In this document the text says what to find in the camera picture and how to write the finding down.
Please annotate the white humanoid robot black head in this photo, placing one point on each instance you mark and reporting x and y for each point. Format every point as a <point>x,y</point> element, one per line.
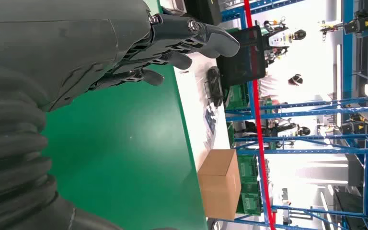
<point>304,130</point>
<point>279,39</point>

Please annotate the person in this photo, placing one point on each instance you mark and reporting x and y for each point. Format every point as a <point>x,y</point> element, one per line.
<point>295,80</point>

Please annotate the red barrier strip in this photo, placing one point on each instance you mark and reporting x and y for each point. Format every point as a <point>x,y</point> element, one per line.
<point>259,127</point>

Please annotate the black handheld controller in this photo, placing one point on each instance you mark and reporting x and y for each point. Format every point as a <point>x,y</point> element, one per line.
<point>215,85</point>

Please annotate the blue steel rack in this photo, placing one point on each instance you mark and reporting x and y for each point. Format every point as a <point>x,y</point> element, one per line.
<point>314,151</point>

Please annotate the printed booklet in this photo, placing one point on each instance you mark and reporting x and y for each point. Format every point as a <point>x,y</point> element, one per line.
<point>210,120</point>

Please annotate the black carry case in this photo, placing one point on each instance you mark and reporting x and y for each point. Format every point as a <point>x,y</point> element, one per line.
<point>203,11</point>

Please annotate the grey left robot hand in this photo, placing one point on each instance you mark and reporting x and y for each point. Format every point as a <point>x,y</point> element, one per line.
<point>60,41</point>

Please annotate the green plastic crate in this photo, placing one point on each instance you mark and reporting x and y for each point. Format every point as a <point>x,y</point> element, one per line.
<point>249,196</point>
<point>236,96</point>

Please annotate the brown cardboard box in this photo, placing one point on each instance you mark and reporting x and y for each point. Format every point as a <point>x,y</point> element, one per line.
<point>219,184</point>

